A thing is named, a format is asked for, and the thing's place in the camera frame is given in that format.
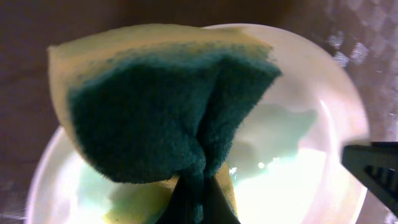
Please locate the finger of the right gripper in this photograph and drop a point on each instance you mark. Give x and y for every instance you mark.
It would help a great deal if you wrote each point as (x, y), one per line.
(375, 166)

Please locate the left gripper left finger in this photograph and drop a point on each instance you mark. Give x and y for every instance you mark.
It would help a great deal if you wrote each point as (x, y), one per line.
(180, 208)

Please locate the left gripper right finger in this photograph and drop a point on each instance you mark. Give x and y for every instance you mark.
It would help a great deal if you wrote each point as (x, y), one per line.
(215, 206)

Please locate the white plate with green stain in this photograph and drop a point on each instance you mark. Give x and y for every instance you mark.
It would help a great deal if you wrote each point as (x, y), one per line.
(284, 166)

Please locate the green yellow sponge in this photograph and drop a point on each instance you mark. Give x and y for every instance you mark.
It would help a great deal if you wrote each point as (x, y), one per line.
(146, 103)

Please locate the large brown tray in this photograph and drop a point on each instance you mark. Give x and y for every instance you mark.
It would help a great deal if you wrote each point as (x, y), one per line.
(361, 34)

